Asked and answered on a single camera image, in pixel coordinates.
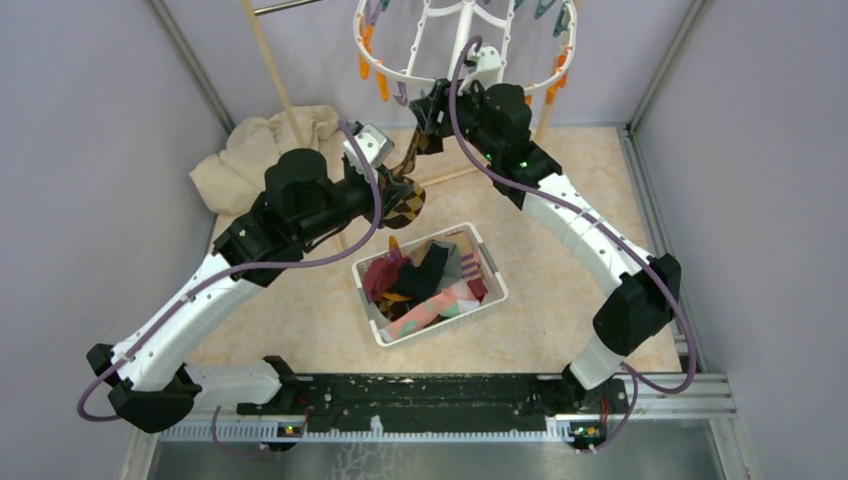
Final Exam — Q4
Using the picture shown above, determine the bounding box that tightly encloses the aluminium front rail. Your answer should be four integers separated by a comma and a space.
157, 374, 737, 445

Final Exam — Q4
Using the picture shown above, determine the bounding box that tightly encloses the maroon purple sock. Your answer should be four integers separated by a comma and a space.
362, 236, 412, 303

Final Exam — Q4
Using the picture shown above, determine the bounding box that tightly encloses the white oval clip hanger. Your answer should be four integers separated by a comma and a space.
358, 1, 567, 106

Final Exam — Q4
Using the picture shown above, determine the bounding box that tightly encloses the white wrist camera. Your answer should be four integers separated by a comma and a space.
339, 122, 395, 178
459, 46, 506, 93

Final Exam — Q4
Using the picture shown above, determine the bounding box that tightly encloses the black sock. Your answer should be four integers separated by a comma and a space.
392, 247, 447, 301

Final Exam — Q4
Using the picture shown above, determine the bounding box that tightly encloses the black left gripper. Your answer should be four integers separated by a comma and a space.
295, 163, 414, 245

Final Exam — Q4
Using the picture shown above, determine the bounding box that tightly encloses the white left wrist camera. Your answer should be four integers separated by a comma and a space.
339, 122, 395, 178

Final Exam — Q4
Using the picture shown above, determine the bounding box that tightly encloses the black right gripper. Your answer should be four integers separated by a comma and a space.
410, 72, 500, 162

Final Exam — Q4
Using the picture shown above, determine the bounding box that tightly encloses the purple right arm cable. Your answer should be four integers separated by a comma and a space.
448, 36, 699, 455

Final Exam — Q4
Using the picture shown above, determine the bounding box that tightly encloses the white plastic basket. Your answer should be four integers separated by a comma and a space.
352, 222, 509, 348

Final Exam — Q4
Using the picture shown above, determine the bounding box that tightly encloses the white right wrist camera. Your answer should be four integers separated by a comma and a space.
459, 46, 506, 93

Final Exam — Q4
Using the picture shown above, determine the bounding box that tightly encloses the striped beige maroon sock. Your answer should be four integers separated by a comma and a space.
408, 232, 488, 302

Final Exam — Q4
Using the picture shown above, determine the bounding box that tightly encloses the grey sock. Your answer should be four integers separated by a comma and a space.
437, 250, 463, 291

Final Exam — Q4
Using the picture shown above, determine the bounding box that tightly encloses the beige crumpled cloth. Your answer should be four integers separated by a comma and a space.
189, 105, 341, 216

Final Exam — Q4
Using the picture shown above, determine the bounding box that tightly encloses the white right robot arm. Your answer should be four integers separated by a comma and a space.
409, 79, 682, 412

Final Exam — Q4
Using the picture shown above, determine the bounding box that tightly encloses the pink sock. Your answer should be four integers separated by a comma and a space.
379, 280, 481, 343

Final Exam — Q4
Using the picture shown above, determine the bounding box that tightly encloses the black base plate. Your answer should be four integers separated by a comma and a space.
236, 373, 629, 433

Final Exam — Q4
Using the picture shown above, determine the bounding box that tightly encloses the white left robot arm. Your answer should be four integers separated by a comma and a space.
87, 149, 419, 433

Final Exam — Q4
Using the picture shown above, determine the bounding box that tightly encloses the wooden drying rack frame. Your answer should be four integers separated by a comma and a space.
239, 0, 586, 253

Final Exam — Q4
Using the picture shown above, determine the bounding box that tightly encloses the thin brown argyle sock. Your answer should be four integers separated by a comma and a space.
383, 127, 429, 230

